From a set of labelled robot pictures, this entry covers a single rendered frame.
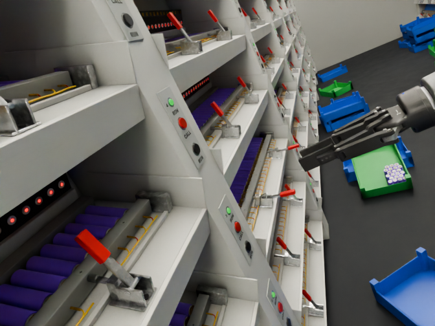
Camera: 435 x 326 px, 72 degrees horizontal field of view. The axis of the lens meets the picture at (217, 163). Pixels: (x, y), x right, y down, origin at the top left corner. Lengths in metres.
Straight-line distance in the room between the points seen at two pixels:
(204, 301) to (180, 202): 0.17
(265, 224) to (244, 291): 0.20
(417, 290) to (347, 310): 0.21
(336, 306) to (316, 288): 0.11
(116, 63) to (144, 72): 0.04
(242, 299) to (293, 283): 0.29
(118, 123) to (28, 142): 0.11
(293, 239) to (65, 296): 0.70
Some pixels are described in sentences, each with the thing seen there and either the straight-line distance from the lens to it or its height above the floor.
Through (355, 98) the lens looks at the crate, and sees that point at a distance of 2.53.
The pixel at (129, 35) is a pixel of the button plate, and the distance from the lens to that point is 0.43.
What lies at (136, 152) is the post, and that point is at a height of 0.79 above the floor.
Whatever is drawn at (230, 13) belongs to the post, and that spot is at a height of 0.94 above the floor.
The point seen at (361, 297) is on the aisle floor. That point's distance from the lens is 1.13.
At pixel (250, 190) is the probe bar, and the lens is 0.76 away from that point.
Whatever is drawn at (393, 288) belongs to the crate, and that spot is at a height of 0.00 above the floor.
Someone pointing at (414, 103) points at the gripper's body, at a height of 0.65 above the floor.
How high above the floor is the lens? 0.86
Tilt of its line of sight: 18 degrees down
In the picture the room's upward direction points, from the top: 27 degrees counter-clockwise
